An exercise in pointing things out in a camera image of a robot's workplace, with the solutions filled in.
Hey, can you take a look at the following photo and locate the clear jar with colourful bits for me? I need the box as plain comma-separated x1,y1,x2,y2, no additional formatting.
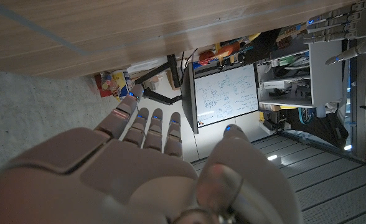
100,72,122,98

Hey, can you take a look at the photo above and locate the white storage cabinet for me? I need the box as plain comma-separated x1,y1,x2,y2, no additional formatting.
257,40,344,110

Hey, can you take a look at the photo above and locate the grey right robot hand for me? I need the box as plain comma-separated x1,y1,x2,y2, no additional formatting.
0,83,304,224

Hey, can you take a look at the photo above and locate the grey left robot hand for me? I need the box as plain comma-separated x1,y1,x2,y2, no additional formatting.
302,0,366,67

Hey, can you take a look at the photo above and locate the black computer monitor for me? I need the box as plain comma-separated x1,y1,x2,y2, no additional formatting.
180,62,200,136

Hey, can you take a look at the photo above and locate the flat white box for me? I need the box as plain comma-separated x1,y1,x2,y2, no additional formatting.
128,58,161,74

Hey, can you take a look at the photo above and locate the white canister with label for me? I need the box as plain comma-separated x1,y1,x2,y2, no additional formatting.
111,69,134,101

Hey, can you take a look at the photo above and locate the whiteboard with black frame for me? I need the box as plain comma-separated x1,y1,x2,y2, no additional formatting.
193,63,260,129

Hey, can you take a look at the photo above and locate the red bowl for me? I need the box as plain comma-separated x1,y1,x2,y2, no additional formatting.
198,50,217,66

